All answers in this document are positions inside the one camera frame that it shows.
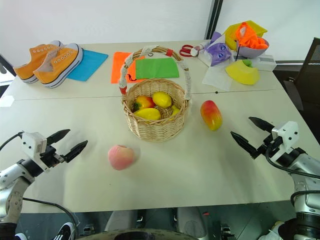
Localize red yellow mango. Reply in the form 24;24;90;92
200;100;223;132

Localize wicker basket with handle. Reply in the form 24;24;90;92
117;45;194;144

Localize orange paper sheet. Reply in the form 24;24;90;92
110;51;146;85

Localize white paper piece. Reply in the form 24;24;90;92
0;96;15;108

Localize black white sneaker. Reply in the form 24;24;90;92
52;221;77;240

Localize orange canvas shoe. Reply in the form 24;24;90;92
12;40;65;85
32;43;84;89

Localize purple plush toy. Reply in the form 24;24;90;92
202;31;235;68

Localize dark window post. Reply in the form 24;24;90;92
204;0;221;41

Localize red orange bell pepper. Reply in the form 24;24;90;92
133;95;156;111

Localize blue paper sheet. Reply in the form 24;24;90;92
66;48;109;82

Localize small yellow banana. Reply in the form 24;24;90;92
170;104;181;118

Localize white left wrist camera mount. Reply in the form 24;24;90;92
20;131;49;174

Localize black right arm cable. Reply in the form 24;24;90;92
264;147;320;180

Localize white tube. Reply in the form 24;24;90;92
190;41;211;57

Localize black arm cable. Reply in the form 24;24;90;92
0;131;25;152
264;147;320;180

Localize yellow lemon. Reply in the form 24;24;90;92
152;91;173;109

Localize white plastic sheet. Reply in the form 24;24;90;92
201;53;238;92

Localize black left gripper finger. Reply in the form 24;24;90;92
46;129;71;147
62;140;89;163

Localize grey bowl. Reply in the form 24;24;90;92
235;37;271;59

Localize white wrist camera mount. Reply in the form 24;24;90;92
20;131;49;174
270;121;300;164

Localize pink peach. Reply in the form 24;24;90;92
107;144;137;172

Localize yellow bowl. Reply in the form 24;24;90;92
225;59;261;86

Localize yellow plastic bin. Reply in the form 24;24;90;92
222;20;269;51

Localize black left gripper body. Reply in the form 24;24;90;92
39;144;66;169

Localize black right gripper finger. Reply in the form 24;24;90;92
230;131;261;160
248;116;275;134

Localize green paper sheet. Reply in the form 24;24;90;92
134;57;181;80

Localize white flat box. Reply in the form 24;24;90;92
251;53;278;72

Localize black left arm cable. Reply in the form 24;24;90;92
0;131;25;152

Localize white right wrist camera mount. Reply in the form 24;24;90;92
270;121;300;164

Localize red scissors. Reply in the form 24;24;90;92
179;44;199;58

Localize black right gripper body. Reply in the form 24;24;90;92
257;133;285;156

